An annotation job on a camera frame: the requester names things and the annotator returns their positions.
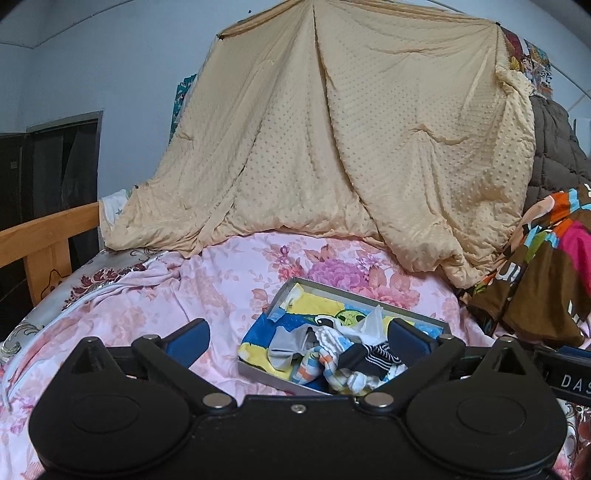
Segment dark cabinet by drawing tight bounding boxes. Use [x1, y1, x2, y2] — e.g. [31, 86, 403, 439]
[1, 112, 102, 331]

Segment brown colourful cartoon blanket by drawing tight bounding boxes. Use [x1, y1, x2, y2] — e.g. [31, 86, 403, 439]
[467, 183, 590, 348]

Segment white tissue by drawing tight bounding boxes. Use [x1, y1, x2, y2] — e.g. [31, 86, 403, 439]
[353, 305, 387, 346]

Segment white quilted baby cloth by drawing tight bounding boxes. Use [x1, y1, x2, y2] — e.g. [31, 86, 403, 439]
[315, 327, 391, 395]

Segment beige dotted quilt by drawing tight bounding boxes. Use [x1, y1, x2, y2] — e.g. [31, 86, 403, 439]
[100, 1, 535, 288]

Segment dark brown quilted blanket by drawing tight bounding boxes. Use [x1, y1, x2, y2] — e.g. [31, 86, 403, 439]
[523, 95, 591, 213]

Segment pink floral bedsheet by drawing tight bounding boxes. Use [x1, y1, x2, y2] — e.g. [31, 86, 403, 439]
[0, 232, 591, 480]

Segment grey metal tray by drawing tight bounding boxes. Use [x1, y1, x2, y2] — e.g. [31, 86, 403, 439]
[236, 276, 453, 398]

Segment black white striped sock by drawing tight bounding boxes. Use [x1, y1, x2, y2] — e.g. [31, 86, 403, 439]
[338, 342, 407, 381]

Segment striped colourful cloth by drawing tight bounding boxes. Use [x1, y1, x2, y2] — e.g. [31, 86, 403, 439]
[290, 346, 346, 391]

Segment yellow blue cartoon drawing paper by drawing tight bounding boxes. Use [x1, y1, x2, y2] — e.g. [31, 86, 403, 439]
[237, 283, 447, 384]

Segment wooden bed frame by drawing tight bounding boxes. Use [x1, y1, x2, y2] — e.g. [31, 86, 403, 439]
[1, 202, 99, 306]

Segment grey face mask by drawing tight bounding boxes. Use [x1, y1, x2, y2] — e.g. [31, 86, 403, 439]
[267, 324, 318, 371]

